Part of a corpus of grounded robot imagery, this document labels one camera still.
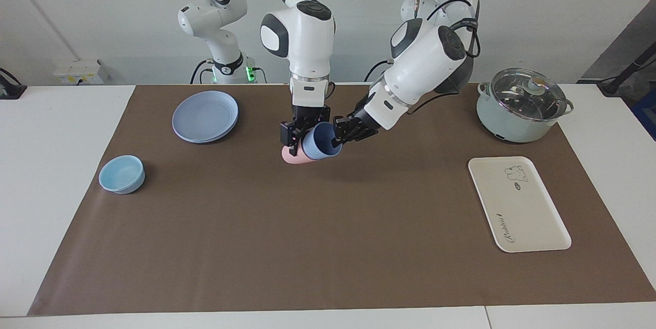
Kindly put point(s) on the blue crate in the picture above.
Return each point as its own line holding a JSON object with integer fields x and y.
{"x": 647, "y": 114}

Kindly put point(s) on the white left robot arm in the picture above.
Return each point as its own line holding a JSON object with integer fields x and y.
{"x": 430, "y": 57}

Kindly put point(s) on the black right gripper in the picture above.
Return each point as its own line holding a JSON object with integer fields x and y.
{"x": 306, "y": 116}

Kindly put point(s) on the light blue bowl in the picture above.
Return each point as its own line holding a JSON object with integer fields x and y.
{"x": 122, "y": 174}

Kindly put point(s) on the blue plastic cup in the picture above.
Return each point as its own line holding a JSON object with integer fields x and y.
{"x": 320, "y": 142}

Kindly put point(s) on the brown table mat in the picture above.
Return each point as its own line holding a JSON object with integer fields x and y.
{"x": 333, "y": 226}

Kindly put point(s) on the cream rabbit print tray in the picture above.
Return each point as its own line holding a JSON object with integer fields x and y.
{"x": 517, "y": 206}

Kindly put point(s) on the pink plastic cup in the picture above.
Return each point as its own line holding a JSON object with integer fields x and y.
{"x": 294, "y": 160}

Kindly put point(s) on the black table clamp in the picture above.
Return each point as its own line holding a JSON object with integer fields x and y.
{"x": 10, "y": 88}

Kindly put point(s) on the pale green cooking pot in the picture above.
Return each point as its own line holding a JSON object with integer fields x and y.
{"x": 507, "y": 128}

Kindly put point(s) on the blue plastic plate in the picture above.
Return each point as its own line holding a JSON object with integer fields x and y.
{"x": 205, "y": 116}

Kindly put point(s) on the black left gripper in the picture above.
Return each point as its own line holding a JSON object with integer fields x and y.
{"x": 365, "y": 125}

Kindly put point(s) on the black stand base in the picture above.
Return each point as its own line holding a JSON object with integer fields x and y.
{"x": 622, "y": 77}

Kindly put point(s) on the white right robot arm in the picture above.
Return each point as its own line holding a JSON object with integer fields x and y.
{"x": 307, "y": 37}

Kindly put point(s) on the glass pot lid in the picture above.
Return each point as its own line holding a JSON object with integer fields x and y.
{"x": 528, "y": 94}

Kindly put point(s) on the white power strip box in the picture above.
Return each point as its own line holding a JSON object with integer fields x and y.
{"x": 77, "y": 72}

